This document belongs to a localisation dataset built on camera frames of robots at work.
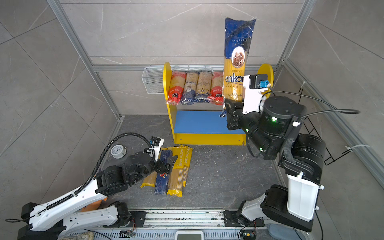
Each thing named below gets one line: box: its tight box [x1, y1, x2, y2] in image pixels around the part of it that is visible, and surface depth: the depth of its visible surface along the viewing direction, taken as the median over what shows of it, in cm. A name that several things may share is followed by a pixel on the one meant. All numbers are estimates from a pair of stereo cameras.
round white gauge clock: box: [109, 144, 127, 159], surface depth 97 cm
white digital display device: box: [175, 230, 204, 240], surface depth 67 cm
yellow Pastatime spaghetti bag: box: [167, 146, 187, 197], surface depth 81 cm
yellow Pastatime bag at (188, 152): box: [182, 145, 193, 187], surface depth 95 cm
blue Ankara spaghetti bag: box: [220, 17, 257, 117], surface depth 40 cm
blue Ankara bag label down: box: [180, 71, 200, 106], surface depth 74 cm
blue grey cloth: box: [268, 223, 304, 240], surface depth 70 cm
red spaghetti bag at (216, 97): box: [207, 71, 224, 106], surface depth 70 cm
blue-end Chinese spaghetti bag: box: [194, 71, 213, 103], surface depth 75 cm
